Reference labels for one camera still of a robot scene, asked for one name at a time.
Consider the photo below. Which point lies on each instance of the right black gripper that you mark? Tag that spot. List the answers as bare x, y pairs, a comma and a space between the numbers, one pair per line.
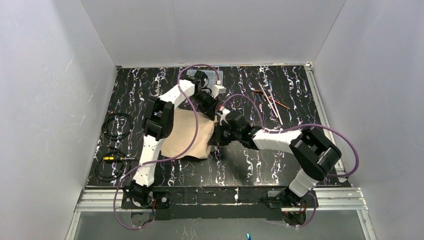
219, 135

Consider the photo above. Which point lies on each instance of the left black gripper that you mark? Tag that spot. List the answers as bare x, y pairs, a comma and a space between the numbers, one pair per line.
208, 103

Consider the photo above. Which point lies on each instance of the beige cloth napkin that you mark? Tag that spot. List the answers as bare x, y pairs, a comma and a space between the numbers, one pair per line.
183, 131

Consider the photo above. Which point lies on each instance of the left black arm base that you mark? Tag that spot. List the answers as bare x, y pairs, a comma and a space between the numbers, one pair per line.
151, 200

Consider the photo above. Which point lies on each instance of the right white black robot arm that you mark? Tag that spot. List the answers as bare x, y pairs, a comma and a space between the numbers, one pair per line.
316, 154

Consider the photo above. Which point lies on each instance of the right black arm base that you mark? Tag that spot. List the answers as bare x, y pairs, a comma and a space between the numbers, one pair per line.
283, 199

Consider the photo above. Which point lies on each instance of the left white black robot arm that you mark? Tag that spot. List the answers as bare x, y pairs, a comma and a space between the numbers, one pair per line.
157, 126

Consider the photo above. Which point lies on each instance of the clear plastic screw box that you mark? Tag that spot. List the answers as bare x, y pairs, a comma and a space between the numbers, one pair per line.
212, 77

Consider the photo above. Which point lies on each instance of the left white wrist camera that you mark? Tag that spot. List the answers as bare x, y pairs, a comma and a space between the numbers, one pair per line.
217, 90

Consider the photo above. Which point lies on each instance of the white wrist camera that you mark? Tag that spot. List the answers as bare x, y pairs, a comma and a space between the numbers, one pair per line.
222, 113
217, 90

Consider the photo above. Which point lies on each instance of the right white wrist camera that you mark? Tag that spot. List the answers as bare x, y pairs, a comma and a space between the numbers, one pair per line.
222, 113

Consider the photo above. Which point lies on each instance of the aluminium frame rail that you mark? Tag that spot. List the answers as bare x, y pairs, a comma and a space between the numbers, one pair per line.
328, 199

